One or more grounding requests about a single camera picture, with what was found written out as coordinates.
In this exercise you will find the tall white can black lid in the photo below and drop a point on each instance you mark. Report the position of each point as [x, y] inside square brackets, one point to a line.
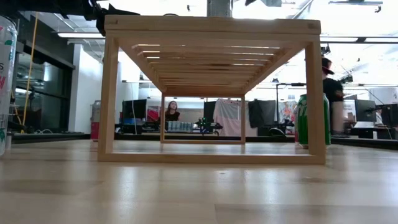
[219, 8]
[6, 77]

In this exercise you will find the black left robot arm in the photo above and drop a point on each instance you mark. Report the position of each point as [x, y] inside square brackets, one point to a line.
[74, 7]

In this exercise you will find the slatted wooden shelf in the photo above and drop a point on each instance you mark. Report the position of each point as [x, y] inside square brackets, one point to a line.
[211, 26]

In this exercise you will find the ceiling light fixture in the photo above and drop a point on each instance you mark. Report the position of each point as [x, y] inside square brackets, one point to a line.
[339, 39]
[381, 40]
[82, 35]

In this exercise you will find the red poster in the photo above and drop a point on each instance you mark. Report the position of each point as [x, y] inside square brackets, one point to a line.
[153, 113]

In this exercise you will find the person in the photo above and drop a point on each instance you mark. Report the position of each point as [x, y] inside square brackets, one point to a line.
[332, 90]
[171, 112]

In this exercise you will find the row of pale blue cans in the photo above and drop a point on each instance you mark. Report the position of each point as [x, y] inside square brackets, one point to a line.
[179, 126]

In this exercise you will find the black device with green light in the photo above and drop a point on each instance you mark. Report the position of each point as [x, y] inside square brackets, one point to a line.
[207, 125]

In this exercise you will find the pink cloth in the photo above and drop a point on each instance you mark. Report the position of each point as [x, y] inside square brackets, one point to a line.
[228, 118]

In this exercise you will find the dark grey cloth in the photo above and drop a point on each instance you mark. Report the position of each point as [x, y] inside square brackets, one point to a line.
[262, 113]

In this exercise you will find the black office chair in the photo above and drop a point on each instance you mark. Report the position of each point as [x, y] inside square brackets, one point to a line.
[276, 132]

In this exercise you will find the green soda can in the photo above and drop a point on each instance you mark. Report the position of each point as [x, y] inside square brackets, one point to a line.
[302, 121]

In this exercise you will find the white sign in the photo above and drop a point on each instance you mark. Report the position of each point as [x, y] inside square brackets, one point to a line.
[350, 107]

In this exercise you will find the black office desk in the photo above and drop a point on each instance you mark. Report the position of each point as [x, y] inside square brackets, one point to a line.
[363, 132]

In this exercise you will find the black metal table frame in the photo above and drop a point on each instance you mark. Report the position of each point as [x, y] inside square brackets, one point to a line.
[46, 137]

